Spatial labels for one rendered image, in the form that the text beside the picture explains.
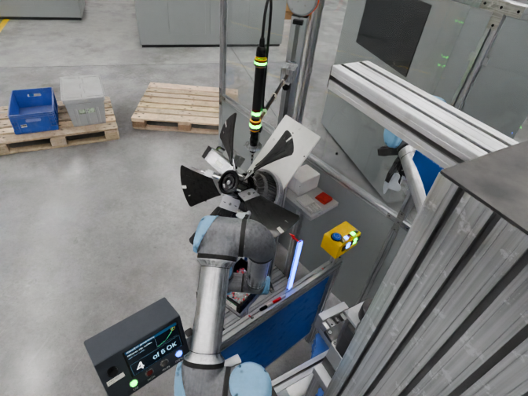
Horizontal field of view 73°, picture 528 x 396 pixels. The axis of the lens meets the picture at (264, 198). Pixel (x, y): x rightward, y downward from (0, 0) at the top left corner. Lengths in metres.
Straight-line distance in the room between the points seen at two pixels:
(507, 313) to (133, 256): 2.74
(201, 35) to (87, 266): 4.97
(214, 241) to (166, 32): 6.07
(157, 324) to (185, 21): 6.13
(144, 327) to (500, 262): 0.96
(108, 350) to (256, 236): 0.52
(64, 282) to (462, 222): 2.77
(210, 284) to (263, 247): 0.19
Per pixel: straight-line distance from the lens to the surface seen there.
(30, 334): 2.83
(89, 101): 4.23
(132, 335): 1.17
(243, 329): 1.61
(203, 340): 1.06
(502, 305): 0.49
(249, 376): 1.07
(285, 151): 1.55
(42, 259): 3.20
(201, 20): 6.94
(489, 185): 0.48
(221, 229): 1.04
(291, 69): 1.94
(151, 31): 6.91
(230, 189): 1.65
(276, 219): 1.55
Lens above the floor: 2.26
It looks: 41 degrees down
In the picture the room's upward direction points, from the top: 7 degrees clockwise
